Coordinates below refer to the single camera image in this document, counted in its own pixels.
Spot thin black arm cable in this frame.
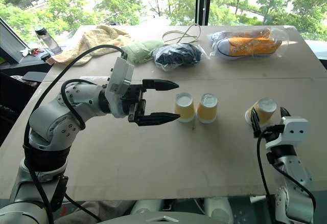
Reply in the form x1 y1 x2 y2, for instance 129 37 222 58
60 78 103 130
267 152 317 217

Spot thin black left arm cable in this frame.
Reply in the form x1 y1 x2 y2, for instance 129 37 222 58
60 78 103 130

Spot white rounded shape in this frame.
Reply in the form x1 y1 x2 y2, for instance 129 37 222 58
130 199 165 215
203 197 235 224

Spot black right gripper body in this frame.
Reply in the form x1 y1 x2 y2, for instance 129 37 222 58
257 124 285 143

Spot light green cloth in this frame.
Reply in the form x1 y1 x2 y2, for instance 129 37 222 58
120 39 167 65

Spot bag of black items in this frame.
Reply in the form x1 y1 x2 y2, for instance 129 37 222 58
151 42 205 72

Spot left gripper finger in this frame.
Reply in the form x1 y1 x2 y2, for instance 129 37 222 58
132 111 182 127
142 79 179 92

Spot grey slanted window frame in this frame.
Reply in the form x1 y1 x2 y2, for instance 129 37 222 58
0 16 29 64

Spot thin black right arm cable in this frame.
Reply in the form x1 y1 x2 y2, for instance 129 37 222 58
267 152 317 217

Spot clear water bottle black cap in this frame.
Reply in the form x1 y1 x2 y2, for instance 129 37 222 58
34 26 62 56

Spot orange canvas sneaker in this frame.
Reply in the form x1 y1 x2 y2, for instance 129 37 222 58
217 36 283 57
211 28 272 41

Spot clear plastic shoe bag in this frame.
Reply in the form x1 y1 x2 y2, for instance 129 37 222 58
207 26 291 61

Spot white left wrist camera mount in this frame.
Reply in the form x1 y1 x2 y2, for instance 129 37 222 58
104 56 135 119

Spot dark window frame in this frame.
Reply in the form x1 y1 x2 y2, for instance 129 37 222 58
195 0 327 27

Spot beige cord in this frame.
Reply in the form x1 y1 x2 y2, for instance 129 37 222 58
161 24 202 44

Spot yellow paper cup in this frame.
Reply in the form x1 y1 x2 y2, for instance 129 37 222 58
196 93 219 124
174 92 196 123
244 97 278 127

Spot black side ledge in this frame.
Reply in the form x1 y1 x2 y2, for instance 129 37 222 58
0 52 55 84

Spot pale yellow towel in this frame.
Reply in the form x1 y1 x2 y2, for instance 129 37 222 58
47 24 134 66

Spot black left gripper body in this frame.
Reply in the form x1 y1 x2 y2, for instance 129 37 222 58
119 83 148 123

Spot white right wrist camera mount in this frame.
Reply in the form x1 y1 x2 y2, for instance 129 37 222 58
265 116 312 151

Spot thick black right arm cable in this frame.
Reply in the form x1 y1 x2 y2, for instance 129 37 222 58
256 125 284 224

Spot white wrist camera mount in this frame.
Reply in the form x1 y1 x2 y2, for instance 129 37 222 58
104 56 135 119
265 116 312 151

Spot red and white small items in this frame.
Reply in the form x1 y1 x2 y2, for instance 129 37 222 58
19 47 43 57

